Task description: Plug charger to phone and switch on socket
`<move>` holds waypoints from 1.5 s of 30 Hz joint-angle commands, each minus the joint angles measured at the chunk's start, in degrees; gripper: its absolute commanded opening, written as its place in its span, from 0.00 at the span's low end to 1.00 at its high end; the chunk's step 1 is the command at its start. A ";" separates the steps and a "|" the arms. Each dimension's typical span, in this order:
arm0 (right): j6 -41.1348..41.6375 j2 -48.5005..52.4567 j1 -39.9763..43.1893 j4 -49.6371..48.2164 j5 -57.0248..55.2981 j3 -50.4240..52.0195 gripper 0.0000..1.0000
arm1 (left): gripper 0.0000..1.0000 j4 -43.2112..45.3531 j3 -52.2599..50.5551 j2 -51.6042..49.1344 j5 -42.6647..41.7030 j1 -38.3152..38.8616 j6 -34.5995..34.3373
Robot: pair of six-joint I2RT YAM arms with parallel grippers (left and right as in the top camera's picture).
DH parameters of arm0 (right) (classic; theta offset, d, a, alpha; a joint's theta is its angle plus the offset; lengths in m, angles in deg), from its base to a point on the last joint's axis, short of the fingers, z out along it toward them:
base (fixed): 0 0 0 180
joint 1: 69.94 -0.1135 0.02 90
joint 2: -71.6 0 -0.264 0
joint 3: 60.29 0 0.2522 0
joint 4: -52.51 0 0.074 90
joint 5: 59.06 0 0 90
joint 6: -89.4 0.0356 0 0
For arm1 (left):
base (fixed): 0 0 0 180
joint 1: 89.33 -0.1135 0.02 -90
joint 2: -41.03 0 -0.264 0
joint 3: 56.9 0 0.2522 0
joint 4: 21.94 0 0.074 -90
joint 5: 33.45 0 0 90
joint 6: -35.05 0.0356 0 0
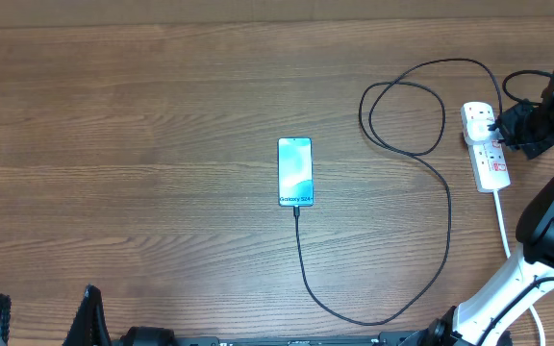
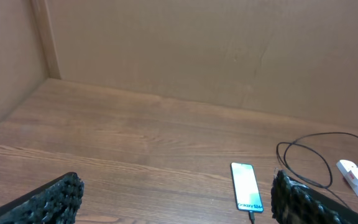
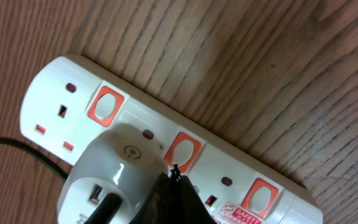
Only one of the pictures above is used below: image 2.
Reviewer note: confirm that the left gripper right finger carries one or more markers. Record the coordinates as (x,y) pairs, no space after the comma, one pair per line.
(295,203)

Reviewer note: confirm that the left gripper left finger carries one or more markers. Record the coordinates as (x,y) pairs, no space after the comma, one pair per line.
(55,202)

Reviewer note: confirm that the Samsung Galaxy smartphone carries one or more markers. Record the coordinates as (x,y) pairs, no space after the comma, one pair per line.
(246,190)

